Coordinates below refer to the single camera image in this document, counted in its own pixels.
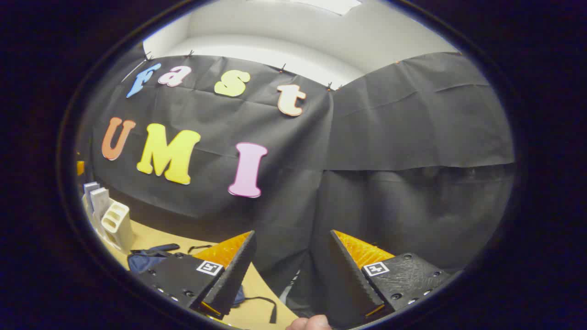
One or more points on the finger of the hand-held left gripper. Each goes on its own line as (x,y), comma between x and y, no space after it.
(80,167)

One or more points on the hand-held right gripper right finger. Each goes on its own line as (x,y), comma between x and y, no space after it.
(355,279)

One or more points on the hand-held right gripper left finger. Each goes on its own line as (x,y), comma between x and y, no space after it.
(231,275)

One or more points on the lavender grey book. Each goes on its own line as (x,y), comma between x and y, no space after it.
(88,189)

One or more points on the white book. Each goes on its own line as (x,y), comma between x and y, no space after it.
(100,198)

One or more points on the white plastic bookshelf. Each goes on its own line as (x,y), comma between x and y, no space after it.
(117,224)

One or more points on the blue schoolbag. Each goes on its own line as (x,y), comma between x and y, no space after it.
(146,260)

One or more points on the black backdrop cloth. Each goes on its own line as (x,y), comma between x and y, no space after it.
(390,133)

